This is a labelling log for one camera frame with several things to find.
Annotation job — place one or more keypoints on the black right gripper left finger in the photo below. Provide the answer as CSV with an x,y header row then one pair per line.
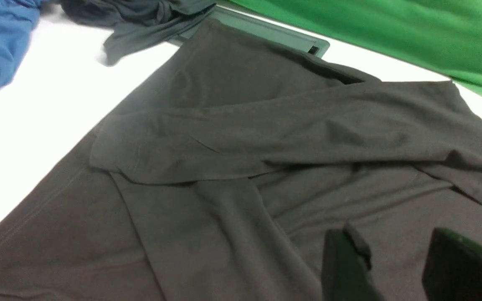
x,y
347,263

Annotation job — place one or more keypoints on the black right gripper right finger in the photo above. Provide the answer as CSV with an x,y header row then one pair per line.
x,y
453,268

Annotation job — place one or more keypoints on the dark gray long-sleeve shirt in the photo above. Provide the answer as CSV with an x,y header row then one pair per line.
x,y
217,178

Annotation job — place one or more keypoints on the green backdrop cloth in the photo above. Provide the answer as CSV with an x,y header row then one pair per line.
x,y
444,36

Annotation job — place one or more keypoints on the dark teal crumpled garment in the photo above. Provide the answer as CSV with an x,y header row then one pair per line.
x,y
137,24

